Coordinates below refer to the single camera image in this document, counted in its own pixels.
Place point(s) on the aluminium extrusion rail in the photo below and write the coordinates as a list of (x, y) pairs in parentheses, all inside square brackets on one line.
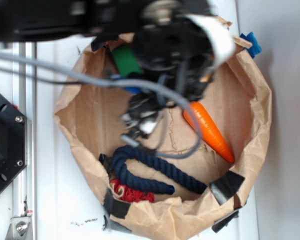
[(24, 97)]

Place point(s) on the black tape top left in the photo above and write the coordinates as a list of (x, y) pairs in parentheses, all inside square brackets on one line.
[(97, 43)]

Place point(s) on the red crumpled cloth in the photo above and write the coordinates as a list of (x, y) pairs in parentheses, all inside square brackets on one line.
[(130, 195)]

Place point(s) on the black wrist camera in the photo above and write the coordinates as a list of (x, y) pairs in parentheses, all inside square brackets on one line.
[(141, 117)]

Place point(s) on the orange toy carrot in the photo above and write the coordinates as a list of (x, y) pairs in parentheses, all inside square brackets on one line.
[(210, 132)]

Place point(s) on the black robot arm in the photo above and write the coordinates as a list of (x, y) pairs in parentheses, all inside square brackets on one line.
[(45, 20)]

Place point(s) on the black tape bottom left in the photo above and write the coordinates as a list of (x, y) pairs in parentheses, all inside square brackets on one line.
[(115, 207)]

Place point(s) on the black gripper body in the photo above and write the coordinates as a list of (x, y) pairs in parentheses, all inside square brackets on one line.
[(175, 55)]

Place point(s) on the black tape lower right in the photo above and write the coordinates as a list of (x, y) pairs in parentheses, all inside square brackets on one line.
[(226, 186)]

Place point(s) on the black tape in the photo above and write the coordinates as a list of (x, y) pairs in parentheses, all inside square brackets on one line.
[(226, 186), (115, 207), (97, 43)]

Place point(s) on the white paper tag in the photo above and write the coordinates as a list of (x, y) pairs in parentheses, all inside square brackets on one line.
[(221, 40)]

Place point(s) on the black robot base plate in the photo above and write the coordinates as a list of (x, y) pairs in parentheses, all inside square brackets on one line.
[(13, 126)]

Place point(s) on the green wooden block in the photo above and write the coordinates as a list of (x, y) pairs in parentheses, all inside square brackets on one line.
[(126, 61)]

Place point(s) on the metal corner bracket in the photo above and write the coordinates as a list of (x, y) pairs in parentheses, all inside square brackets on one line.
[(20, 228)]

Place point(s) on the black tape bottom right edge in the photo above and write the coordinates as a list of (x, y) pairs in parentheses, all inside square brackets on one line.
[(223, 222)]

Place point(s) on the blue tape right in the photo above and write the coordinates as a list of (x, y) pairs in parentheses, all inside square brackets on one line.
[(255, 49)]

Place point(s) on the brown paper bag tray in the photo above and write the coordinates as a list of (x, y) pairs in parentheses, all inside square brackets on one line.
[(239, 100)]

